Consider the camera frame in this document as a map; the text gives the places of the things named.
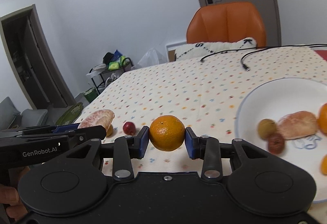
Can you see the white plush cushion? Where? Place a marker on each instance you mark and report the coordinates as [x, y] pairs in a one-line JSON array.
[[188, 51]]

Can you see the large orange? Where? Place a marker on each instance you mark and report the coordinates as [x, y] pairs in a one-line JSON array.
[[167, 133]]

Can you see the small yellow fruit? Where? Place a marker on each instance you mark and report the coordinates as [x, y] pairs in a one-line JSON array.
[[109, 131]]

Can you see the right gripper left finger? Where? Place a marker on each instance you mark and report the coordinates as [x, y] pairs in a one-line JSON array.
[[127, 148]]

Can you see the clear plastic bag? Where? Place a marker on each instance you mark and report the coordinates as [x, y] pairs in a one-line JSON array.
[[151, 58]]

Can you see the black metal shelf rack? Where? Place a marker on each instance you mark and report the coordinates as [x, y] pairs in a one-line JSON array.
[[102, 75]]

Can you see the small red fruit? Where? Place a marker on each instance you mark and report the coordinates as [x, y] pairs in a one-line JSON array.
[[129, 128]]

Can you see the small orange kumquat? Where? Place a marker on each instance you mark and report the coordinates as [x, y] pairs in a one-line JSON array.
[[323, 165]]

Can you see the left hand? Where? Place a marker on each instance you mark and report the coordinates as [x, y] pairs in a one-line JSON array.
[[9, 194]]

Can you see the green bag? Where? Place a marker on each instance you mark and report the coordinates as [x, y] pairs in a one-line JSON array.
[[91, 94]]

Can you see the peeled pomelo piece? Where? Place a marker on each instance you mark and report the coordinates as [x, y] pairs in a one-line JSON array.
[[102, 117], [297, 125]]

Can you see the white ceramic plate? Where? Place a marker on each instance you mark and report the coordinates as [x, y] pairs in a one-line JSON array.
[[288, 102]]

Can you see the dark red apple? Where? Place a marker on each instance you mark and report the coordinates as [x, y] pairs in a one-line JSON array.
[[276, 144]]

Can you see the grey sofa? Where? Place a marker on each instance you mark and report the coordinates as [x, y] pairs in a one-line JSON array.
[[12, 118]]

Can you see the orange leather chair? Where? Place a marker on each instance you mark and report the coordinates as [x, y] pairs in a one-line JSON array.
[[227, 22]]

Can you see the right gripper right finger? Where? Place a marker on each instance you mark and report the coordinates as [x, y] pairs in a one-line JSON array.
[[208, 150]]

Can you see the red paper mat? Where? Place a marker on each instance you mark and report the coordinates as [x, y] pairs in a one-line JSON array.
[[322, 54]]

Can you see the brown kiwi fruit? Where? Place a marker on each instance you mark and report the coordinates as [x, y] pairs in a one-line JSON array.
[[266, 127]]

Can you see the cardboard picture frame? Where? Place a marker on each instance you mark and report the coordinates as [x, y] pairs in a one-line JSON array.
[[170, 50]]

